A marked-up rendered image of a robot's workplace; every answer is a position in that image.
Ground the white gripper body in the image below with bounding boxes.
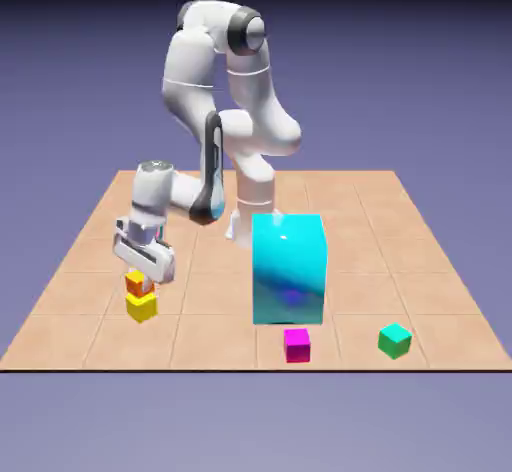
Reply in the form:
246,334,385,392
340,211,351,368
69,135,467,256
112,230,176,285

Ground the small orange cube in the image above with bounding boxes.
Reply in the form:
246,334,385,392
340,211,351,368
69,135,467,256
124,270,156,298

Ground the small yellow cube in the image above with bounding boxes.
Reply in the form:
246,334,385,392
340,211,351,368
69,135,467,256
125,292,159,324

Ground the small magenta cube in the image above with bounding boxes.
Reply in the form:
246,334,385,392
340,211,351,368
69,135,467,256
283,328,312,364

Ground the small green cube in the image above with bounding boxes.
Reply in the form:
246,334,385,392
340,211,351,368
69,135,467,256
377,322,413,360

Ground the large cyan box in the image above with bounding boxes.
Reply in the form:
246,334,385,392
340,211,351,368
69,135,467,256
251,213,329,326

